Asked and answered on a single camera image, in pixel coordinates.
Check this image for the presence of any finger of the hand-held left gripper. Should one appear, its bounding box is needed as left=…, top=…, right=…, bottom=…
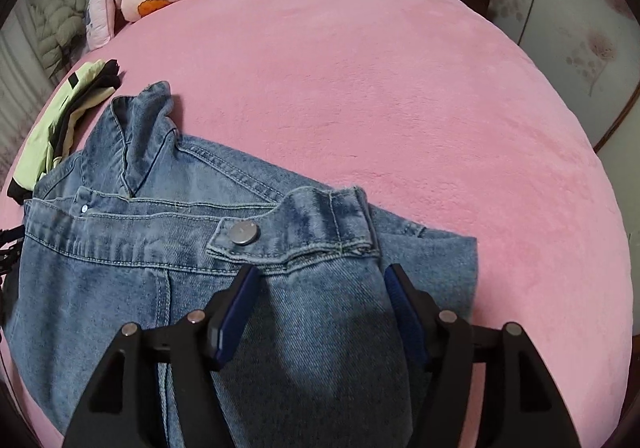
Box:
left=0, top=224, right=25, bottom=279

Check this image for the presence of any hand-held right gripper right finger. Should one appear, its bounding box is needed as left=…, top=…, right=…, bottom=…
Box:
left=382, top=263, right=583, bottom=448

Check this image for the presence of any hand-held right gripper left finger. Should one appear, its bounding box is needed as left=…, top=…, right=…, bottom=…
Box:
left=61, top=264, right=262, bottom=448

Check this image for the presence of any blue denim jacket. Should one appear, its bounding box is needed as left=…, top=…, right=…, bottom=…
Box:
left=2, top=80, right=478, bottom=448

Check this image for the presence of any green and black folded garment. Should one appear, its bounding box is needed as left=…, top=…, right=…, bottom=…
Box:
left=6, top=59, right=123, bottom=204

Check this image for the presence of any pink bed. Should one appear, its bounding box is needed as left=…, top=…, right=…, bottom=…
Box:
left=0, top=0, right=632, bottom=448

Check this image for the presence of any green puffer coat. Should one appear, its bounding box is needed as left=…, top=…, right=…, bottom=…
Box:
left=25, top=0, right=88, bottom=79

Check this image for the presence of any cartoon print pillow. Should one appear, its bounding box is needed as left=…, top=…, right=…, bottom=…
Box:
left=85, top=0, right=118, bottom=51

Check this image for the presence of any floral wardrobe door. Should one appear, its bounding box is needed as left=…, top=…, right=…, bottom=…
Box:
left=470, top=0, right=640, bottom=154

